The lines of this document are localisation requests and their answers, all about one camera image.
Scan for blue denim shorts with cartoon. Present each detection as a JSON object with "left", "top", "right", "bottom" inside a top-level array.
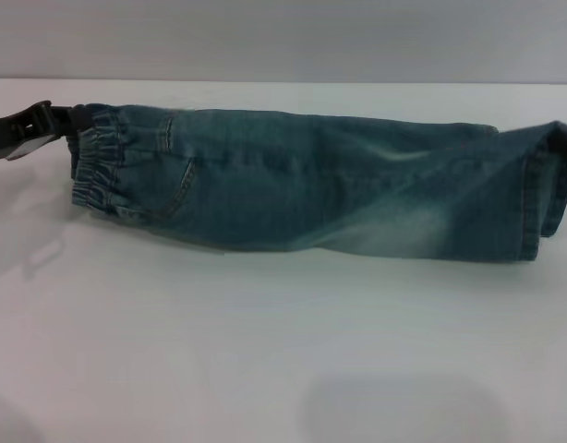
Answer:
[{"left": 69, "top": 103, "right": 567, "bottom": 267}]

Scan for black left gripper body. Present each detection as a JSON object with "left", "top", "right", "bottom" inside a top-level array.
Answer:
[{"left": 0, "top": 100, "right": 52, "bottom": 163}]

